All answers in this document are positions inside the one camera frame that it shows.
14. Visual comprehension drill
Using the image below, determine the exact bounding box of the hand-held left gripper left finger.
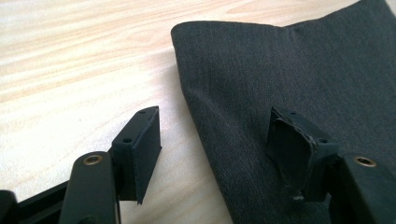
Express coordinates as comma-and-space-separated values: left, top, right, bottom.
110, 105, 163, 205

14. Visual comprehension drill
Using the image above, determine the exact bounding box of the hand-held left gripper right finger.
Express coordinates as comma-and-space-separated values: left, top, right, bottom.
265, 106, 340, 202

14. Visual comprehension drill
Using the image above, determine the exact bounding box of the dark grey garment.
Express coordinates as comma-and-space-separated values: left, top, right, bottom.
170, 0, 396, 224

